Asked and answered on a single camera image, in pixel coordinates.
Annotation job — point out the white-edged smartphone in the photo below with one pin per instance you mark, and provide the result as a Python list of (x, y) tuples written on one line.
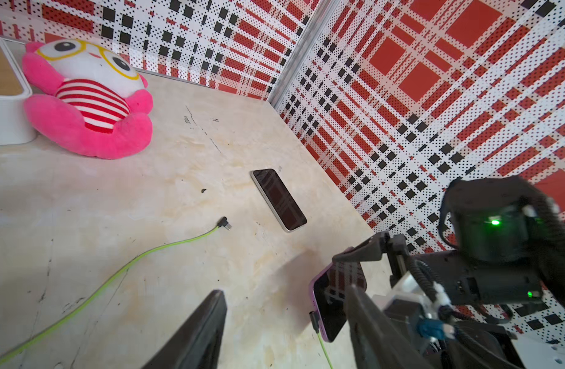
[(279, 199)]

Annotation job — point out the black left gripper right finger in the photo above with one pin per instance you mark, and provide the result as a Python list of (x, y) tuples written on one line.
[(376, 342)]

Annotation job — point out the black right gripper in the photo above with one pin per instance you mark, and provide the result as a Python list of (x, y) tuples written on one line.
[(449, 279)]

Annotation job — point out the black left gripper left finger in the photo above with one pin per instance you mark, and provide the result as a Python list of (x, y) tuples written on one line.
[(197, 342)]

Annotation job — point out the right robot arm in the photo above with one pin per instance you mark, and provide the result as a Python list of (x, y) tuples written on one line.
[(495, 221)]

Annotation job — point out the green wired earphones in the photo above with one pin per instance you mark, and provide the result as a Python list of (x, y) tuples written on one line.
[(321, 341), (35, 338)]

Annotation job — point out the pink owl plush toy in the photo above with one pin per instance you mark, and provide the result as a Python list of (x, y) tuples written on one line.
[(92, 102)]

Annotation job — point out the purple-edged smartphone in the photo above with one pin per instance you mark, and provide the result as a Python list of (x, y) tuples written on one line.
[(327, 292)]

